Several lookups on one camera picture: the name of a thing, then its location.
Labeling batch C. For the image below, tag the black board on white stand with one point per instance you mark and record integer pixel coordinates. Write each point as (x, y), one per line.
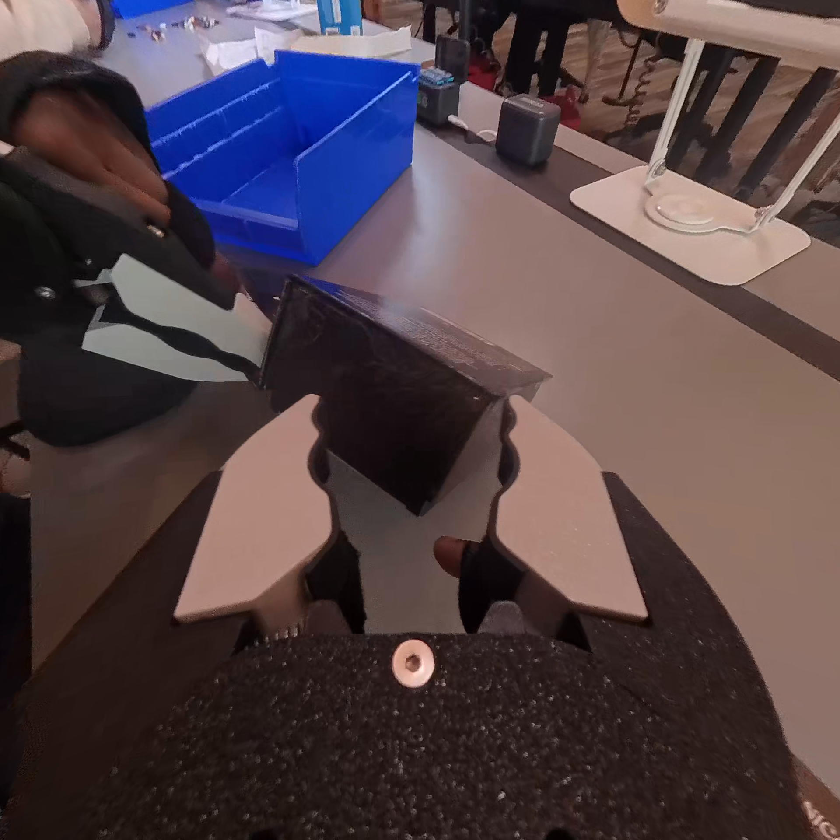
(709, 230)

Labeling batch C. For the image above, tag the blue plastic bin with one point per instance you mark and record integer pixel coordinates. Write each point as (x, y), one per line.
(328, 145)

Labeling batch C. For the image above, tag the white paper sheet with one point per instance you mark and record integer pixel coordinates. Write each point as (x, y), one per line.
(341, 43)

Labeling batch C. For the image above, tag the grey desk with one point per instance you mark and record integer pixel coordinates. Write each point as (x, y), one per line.
(630, 394)

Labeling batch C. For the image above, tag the blue printed carton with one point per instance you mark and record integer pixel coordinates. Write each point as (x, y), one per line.
(339, 16)

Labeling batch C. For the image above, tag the person's left hand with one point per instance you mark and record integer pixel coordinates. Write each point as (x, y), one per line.
(92, 138)

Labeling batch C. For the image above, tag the dark charger block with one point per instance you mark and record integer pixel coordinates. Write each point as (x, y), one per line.
(437, 99)

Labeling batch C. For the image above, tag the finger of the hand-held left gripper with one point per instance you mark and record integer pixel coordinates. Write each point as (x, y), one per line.
(145, 348)
(171, 289)

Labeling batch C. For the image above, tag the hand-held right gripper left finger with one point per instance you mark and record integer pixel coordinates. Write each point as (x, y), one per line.
(250, 538)

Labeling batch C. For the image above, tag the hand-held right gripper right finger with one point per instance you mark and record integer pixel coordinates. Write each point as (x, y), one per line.
(571, 538)

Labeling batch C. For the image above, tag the black glossy cardboard box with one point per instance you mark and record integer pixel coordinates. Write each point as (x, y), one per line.
(394, 381)

